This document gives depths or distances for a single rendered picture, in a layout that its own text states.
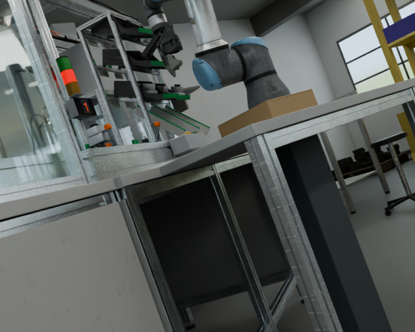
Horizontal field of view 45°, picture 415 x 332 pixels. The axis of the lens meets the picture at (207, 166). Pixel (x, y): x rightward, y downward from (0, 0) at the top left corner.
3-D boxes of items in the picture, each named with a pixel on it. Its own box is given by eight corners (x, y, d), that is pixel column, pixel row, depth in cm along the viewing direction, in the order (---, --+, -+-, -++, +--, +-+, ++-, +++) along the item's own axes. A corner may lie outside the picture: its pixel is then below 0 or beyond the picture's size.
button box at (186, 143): (209, 146, 198) (203, 132, 199) (190, 149, 179) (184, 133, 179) (193, 152, 201) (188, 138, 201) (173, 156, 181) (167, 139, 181)
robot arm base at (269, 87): (298, 93, 170) (288, 66, 171) (277, 97, 159) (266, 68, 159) (263, 109, 180) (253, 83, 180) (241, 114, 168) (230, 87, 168)
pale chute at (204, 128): (207, 135, 247) (210, 127, 245) (194, 138, 235) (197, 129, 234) (163, 112, 257) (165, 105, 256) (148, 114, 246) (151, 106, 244)
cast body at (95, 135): (110, 139, 174) (104, 121, 174) (104, 140, 170) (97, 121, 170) (91, 148, 177) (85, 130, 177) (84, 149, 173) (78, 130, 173)
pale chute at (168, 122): (197, 136, 233) (200, 128, 231) (182, 139, 221) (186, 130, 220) (150, 112, 243) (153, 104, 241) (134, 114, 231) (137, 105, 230)
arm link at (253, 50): (282, 66, 166) (267, 29, 166) (247, 77, 161) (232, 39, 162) (267, 77, 177) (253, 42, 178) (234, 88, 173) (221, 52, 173)
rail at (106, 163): (209, 159, 215) (200, 135, 215) (101, 184, 131) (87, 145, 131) (197, 163, 216) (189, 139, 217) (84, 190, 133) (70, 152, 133)
